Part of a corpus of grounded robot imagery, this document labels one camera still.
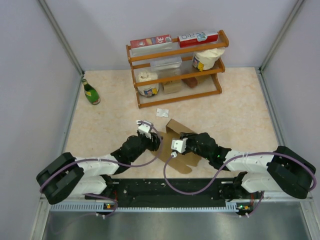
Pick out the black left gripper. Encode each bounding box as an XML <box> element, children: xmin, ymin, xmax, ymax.
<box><xmin>129</xmin><ymin>127</ymin><xmax>163</xmax><ymax>163</ymax></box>

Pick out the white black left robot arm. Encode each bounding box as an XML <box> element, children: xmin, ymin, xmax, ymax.
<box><xmin>36</xmin><ymin>132</ymin><xmax>163</xmax><ymax>205</ymax></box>

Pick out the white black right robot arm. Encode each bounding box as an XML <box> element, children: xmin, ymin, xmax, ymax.
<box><xmin>171</xmin><ymin>132</ymin><xmax>317</xmax><ymax>199</ymax></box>

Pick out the red white toothpaste box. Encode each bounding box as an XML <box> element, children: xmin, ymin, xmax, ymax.
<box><xmin>177</xmin><ymin>31</ymin><xmax>219</xmax><ymax>48</ymax></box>

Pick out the red foil wrap box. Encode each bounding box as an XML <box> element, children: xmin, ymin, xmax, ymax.
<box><xmin>130</xmin><ymin>34</ymin><xmax>173</xmax><ymax>50</ymax></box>

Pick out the small clear plastic bag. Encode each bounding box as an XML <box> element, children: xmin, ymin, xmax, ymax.
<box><xmin>156</xmin><ymin>108</ymin><xmax>169</xmax><ymax>118</ymax></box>

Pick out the white bag lower shelf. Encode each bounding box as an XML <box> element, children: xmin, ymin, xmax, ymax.
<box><xmin>137</xmin><ymin>71</ymin><xmax>160</xmax><ymax>98</ymax></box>

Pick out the white bag shelf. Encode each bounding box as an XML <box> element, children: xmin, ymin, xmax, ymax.
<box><xmin>137</xmin><ymin>71</ymin><xmax>160</xmax><ymax>98</ymax></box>
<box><xmin>192</xmin><ymin>47</ymin><xmax>225</xmax><ymax>72</ymax></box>

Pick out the red brown brick block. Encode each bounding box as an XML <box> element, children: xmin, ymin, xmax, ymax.
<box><xmin>182</xmin><ymin>77</ymin><xmax>198</xmax><ymax>89</ymax></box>

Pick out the green glass bottle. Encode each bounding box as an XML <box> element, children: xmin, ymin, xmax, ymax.
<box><xmin>81</xmin><ymin>78</ymin><xmax>101</xmax><ymax>105</ymax></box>

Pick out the orange wooden shelf rack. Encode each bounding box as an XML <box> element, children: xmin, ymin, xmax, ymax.
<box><xmin>126</xmin><ymin>29</ymin><xmax>229</xmax><ymax>109</ymax></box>

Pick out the white bag upper shelf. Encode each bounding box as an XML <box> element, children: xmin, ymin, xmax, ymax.
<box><xmin>192</xmin><ymin>47</ymin><xmax>225</xmax><ymax>72</ymax></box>

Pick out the clear plastic container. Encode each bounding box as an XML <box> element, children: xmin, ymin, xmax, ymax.
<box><xmin>150</xmin><ymin>56</ymin><xmax>182</xmax><ymax>72</ymax></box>

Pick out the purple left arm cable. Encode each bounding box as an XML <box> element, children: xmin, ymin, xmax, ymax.
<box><xmin>39</xmin><ymin>120</ymin><xmax>165</xmax><ymax>218</ymax></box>

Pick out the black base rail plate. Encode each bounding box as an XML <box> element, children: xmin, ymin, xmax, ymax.
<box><xmin>56</xmin><ymin>177</ymin><xmax>298</xmax><ymax>208</ymax></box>

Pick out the aluminium frame rail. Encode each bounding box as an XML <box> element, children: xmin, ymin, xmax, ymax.
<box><xmin>39</xmin><ymin>181</ymin><xmax>315</xmax><ymax>213</ymax></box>

